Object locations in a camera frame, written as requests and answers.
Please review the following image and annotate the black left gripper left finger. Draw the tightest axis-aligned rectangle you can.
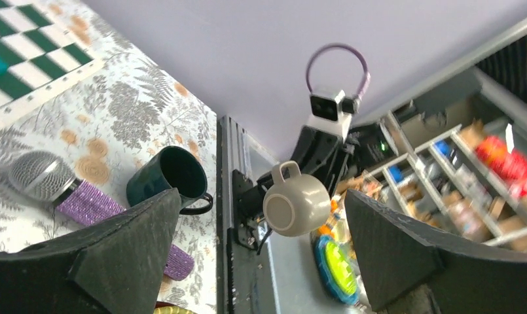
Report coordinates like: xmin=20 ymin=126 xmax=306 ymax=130
xmin=0 ymin=189 xmax=181 ymax=313

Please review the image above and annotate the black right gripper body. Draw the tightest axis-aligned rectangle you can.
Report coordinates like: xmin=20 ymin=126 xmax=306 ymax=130
xmin=291 ymin=126 xmax=355 ymax=196

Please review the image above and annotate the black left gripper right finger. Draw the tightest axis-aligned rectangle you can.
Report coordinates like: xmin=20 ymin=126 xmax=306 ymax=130
xmin=344 ymin=190 xmax=527 ymax=313

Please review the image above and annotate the cream ceramic cup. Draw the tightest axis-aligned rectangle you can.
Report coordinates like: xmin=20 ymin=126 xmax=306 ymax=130
xmin=263 ymin=160 xmax=331 ymax=237

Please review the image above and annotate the dark green mug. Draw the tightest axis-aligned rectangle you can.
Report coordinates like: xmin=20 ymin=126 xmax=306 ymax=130
xmin=126 ymin=146 xmax=213 ymax=215

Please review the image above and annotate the dark ribbed plate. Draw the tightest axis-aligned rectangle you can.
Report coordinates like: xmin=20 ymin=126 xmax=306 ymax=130
xmin=153 ymin=305 xmax=196 ymax=314

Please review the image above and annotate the green blue round object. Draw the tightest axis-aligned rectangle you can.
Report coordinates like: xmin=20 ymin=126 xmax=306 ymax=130
xmin=313 ymin=235 xmax=359 ymax=305

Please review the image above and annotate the purple glitter microphone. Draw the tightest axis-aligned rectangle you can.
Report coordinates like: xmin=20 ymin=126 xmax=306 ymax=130
xmin=9 ymin=150 xmax=194 ymax=281

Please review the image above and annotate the cluttered storage shelf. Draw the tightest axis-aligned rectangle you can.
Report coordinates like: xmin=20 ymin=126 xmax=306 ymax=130
xmin=340 ymin=17 xmax=527 ymax=253

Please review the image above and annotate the floral tablecloth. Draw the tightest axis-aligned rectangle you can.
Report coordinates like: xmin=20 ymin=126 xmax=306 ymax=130
xmin=0 ymin=0 xmax=219 ymax=314

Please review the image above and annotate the green white chessboard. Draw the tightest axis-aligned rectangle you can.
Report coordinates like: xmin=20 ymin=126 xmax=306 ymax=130
xmin=0 ymin=1 xmax=104 ymax=130

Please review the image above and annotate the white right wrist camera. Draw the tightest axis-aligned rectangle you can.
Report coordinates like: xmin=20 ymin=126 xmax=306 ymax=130
xmin=306 ymin=90 xmax=361 ymax=141

